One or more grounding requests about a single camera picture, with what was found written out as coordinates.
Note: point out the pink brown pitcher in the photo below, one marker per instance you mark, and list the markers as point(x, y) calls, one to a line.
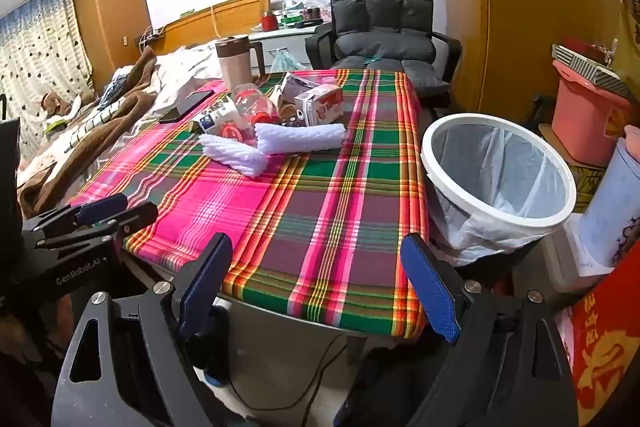
point(235, 67)

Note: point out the striped gift box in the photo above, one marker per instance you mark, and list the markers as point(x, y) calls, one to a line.
point(585, 67)

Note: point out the brown blanket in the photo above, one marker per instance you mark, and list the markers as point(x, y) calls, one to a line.
point(125, 119)

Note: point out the yellow patterned box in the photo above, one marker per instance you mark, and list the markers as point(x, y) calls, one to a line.
point(585, 177)

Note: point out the power strip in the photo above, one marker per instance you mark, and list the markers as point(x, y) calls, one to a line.
point(152, 36)

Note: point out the green box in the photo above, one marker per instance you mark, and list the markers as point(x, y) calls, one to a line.
point(291, 20)

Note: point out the clear plastic bottle red label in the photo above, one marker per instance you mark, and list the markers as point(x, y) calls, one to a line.
point(250, 102)

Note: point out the black phone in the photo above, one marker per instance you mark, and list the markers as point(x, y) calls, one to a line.
point(187, 106)

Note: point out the red banner gold print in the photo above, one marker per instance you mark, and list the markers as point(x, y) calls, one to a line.
point(610, 342)

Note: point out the patterned snack packet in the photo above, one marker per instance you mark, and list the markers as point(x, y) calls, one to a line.
point(215, 119)

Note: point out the striped cloth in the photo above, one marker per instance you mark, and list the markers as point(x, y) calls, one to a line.
point(95, 123)

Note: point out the brown plush toy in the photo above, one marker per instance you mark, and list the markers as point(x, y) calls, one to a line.
point(52, 103)

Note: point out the white bedsheet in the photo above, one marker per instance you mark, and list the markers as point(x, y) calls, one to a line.
point(175, 77)

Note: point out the pale green plastic bag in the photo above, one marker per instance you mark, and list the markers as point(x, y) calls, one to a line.
point(287, 61)

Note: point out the white appliance box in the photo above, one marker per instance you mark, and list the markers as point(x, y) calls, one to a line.
point(560, 267)

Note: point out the red thermos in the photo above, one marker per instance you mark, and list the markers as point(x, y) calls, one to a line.
point(270, 22)

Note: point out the patterned curtain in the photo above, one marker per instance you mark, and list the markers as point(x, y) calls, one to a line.
point(40, 47)

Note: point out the white nightstand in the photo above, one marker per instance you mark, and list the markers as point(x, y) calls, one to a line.
point(285, 39)

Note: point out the yellow wooden closet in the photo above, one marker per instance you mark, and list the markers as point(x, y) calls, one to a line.
point(540, 7)

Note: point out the pink plastic bucket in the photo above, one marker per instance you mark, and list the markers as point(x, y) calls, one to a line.
point(585, 117)

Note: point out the orange wooden wardrobe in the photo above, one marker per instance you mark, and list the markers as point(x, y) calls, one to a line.
point(110, 7)

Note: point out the small pink bottle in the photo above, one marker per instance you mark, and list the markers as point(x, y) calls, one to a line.
point(330, 81)

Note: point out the light blue cylinder container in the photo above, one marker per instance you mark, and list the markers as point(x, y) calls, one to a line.
point(610, 207)

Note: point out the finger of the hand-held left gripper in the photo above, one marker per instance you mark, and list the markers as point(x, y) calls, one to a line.
point(102, 208)
point(130, 219)

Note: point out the wooden headboard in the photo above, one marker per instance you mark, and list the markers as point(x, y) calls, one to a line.
point(225, 19)

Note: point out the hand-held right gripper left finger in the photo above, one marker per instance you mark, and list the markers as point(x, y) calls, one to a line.
point(207, 277)

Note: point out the white bin with plastic liner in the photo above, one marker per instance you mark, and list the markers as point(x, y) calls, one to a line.
point(500, 167)

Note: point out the grey cushioned chair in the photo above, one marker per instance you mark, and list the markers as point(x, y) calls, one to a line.
point(380, 7)

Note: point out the black bag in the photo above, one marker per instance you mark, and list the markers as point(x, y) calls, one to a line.
point(390, 387)

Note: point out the white foam net sleeve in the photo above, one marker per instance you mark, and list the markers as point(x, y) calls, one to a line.
point(300, 137)
point(235, 155)

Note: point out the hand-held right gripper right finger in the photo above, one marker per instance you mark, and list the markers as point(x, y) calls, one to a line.
point(430, 287)

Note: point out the blue plaid cloth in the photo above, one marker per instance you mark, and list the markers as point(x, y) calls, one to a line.
point(116, 88)

